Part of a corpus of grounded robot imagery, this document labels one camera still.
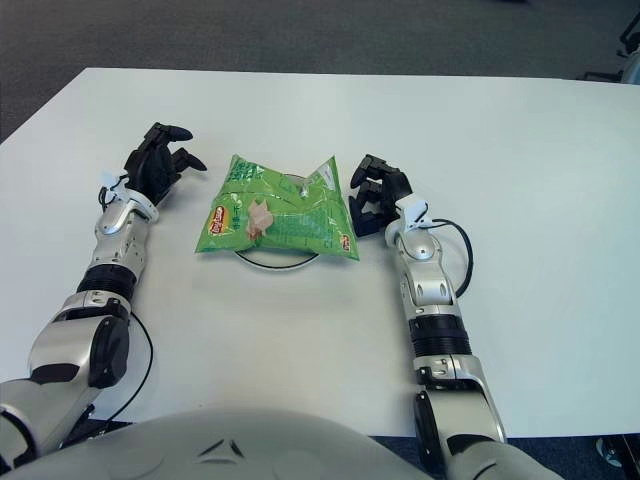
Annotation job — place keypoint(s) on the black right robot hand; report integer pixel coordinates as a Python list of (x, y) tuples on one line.
[(395, 187)]

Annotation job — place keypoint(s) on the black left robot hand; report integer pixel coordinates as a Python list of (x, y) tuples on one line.
[(152, 170)]

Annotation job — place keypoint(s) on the green snack bag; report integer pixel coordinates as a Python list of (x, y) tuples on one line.
[(280, 225)]

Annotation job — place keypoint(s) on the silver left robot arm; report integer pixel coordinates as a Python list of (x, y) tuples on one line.
[(115, 250)]

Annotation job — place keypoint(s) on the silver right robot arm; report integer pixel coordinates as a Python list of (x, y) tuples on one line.
[(430, 290)]

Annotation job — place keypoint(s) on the white plate black rim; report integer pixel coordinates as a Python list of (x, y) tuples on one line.
[(275, 265)]

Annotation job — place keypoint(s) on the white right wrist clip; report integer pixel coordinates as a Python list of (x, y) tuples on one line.
[(412, 212)]

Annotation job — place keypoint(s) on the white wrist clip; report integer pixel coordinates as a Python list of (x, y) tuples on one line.
[(111, 182), (412, 212)]

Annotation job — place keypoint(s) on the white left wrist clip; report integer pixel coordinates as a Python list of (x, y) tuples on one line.
[(111, 182)]

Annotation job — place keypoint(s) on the dark chair base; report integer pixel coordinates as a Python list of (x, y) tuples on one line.
[(600, 76)]

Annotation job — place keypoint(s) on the grey robot torso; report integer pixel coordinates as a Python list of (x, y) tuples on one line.
[(225, 450)]

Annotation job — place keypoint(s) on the chair caster wheel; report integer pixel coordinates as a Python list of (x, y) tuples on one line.
[(607, 452)]

